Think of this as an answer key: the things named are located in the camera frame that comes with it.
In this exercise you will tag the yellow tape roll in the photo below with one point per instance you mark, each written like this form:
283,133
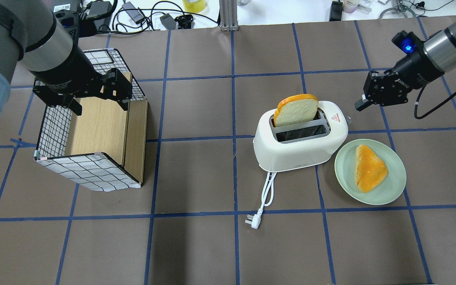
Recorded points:
194,6

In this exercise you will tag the bread slice in toaster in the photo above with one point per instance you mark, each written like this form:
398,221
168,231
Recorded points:
296,109

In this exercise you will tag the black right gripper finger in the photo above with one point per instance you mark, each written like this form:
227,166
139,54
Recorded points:
362,104

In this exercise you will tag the white two-slot toaster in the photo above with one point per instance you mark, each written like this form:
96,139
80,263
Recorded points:
305,144

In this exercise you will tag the white paper cup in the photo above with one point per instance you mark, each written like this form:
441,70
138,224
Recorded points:
349,6

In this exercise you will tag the aluminium frame post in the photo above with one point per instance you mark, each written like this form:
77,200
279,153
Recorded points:
228,15

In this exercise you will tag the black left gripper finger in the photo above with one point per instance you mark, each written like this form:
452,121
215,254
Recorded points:
73,105
117,87

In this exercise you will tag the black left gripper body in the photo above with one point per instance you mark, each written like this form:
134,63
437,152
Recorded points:
65,70

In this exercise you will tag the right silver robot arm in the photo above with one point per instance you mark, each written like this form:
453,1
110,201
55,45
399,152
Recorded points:
441,48

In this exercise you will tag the light green plate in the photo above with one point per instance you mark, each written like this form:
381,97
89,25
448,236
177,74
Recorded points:
388,191

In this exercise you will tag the wire grid shelf with wood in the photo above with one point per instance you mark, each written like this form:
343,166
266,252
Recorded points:
103,149

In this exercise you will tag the toast slice on plate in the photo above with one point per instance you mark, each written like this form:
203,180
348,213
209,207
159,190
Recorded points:
370,170

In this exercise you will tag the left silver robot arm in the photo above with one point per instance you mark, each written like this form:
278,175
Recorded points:
46,42

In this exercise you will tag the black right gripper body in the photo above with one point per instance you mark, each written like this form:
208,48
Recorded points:
409,68

